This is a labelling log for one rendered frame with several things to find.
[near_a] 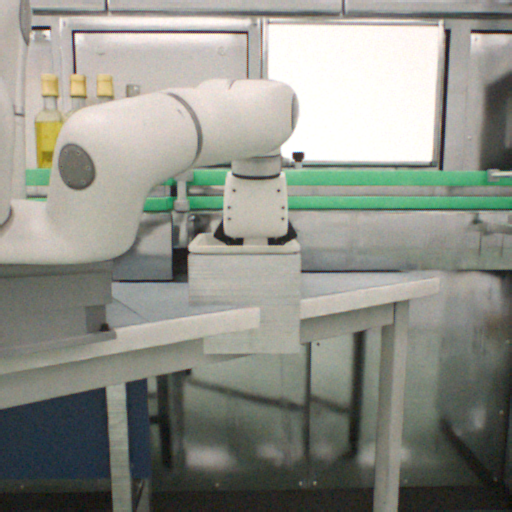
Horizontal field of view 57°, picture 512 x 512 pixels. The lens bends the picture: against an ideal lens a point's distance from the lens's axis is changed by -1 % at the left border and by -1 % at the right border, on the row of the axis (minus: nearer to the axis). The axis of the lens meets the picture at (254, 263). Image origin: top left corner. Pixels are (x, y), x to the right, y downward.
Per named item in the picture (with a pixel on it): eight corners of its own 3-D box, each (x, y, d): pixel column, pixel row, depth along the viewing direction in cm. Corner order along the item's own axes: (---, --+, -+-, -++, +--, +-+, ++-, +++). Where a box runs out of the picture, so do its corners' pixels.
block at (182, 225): (196, 243, 99) (195, 209, 97) (191, 248, 89) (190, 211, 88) (178, 243, 98) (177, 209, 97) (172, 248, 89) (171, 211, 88)
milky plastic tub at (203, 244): (287, 276, 95) (288, 232, 93) (301, 302, 73) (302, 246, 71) (200, 276, 94) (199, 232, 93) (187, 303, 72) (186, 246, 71)
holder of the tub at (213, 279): (284, 273, 100) (284, 236, 99) (300, 305, 73) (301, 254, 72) (202, 273, 100) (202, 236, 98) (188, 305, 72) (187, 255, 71)
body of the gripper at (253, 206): (287, 160, 76) (284, 226, 80) (223, 160, 75) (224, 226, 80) (292, 170, 69) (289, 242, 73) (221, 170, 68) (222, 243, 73)
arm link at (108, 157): (75, 42, 47) (55, 169, 56) (-157, 54, 30) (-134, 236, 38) (209, 116, 45) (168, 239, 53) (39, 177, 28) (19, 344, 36)
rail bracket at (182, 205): (195, 208, 99) (194, 147, 97) (186, 212, 83) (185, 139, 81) (181, 208, 99) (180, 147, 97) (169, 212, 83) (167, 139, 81)
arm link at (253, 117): (132, 172, 51) (219, 134, 69) (240, 185, 47) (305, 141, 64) (122, 90, 48) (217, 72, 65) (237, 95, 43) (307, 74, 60)
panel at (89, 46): (433, 167, 118) (440, 24, 113) (438, 166, 115) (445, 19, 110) (70, 167, 116) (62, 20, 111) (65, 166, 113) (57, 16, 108)
